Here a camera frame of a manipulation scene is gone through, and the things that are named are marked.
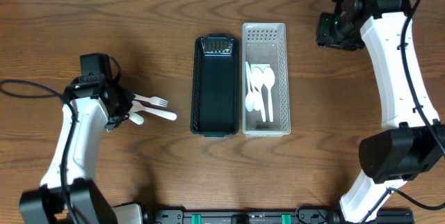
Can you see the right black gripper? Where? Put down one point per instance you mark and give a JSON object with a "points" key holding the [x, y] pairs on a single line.
{"points": [[325, 31]]}

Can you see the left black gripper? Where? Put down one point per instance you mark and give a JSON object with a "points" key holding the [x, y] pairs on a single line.
{"points": [[124, 104]]}

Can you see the white plastic fork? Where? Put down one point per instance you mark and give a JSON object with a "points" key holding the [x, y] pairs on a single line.
{"points": [[135, 118], [137, 106], [156, 101]]}

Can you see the white plastic fork top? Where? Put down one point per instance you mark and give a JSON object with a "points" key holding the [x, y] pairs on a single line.
{"points": [[156, 101]]}

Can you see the clear plastic basket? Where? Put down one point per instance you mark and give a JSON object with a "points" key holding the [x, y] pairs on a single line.
{"points": [[266, 106]]}

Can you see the white plastic spoon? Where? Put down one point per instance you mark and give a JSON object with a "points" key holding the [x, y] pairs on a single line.
{"points": [[258, 83], [269, 81], [258, 100], [249, 98]]}

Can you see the black plastic basket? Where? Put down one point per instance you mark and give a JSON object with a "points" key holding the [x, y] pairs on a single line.
{"points": [[215, 93]]}

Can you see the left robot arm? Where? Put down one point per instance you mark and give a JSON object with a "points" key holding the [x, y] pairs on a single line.
{"points": [[92, 103]]}

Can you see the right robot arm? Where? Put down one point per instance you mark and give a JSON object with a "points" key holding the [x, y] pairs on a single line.
{"points": [[412, 138]]}

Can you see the white label in basket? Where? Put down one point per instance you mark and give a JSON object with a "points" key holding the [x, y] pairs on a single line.
{"points": [[260, 66]]}

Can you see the black mounting rail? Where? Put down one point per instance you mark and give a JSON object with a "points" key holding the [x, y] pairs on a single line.
{"points": [[177, 216]]}

